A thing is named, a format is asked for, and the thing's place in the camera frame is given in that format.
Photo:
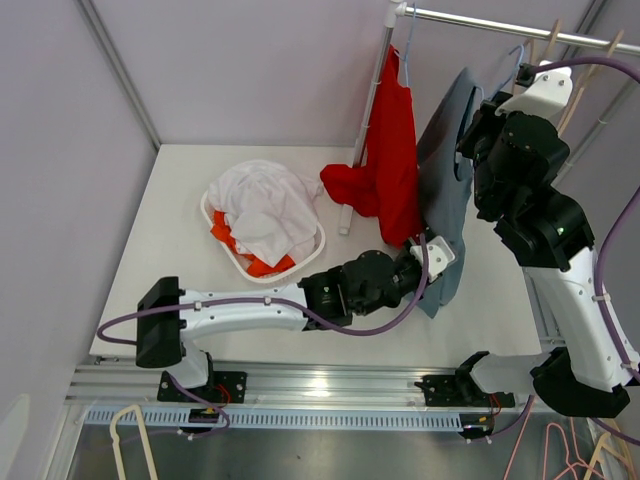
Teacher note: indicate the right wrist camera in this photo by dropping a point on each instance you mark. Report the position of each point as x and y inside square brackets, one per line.
[548, 94]

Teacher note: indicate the wooden hanger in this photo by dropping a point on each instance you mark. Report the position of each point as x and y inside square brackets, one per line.
[582, 84]
[536, 56]

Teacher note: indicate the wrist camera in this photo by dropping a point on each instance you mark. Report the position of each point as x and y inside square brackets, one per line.
[548, 94]
[439, 256]

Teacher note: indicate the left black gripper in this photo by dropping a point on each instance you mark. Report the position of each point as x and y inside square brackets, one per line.
[405, 254]

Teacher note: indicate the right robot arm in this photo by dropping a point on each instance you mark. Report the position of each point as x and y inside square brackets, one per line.
[516, 156]

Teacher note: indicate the aluminium mounting rail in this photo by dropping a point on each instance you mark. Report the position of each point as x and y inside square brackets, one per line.
[288, 397]

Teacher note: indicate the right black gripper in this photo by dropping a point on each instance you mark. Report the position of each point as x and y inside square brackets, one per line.
[484, 119]

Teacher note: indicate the red t shirt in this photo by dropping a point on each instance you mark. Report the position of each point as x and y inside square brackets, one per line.
[386, 186]

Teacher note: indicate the white t shirt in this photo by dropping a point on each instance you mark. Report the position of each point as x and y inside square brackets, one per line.
[269, 208]

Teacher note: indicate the cream hanger on floor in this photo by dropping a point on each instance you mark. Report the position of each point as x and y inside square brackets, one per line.
[611, 459]

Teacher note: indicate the white plastic basket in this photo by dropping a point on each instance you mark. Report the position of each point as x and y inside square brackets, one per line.
[243, 264]

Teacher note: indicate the orange t shirt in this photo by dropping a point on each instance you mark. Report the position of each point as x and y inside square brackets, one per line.
[256, 268]

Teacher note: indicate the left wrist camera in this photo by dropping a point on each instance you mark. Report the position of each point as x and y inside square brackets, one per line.
[439, 256]

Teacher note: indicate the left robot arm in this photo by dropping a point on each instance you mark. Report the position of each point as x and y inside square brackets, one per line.
[172, 318]

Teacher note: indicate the blue grey t shirt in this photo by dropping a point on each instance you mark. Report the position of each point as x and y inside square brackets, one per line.
[445, 179]

